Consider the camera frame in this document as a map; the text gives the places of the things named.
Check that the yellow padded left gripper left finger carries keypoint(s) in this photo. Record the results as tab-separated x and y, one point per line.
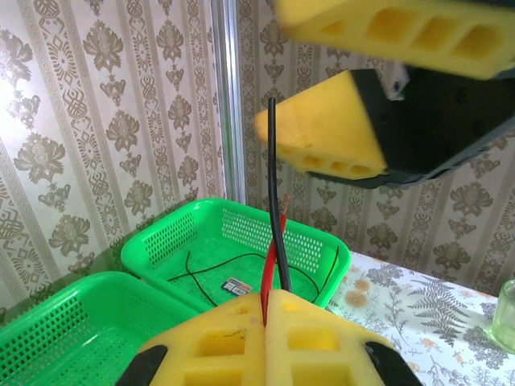
209	354

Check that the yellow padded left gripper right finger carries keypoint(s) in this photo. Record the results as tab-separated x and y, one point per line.
322	354

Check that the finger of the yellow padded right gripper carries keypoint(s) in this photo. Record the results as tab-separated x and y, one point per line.
322	124
382	28

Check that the blue and white sticker label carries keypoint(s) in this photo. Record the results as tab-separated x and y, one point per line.
236	286

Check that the floral tablecloth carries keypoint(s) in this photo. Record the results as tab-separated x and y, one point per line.
422	313

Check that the green plastic basket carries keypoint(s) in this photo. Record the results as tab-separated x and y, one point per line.
80	329
241	225

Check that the light green translucent cup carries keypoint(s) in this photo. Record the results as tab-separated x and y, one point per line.
505	317

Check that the aluminium frame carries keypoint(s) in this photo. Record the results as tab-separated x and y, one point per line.
231	100

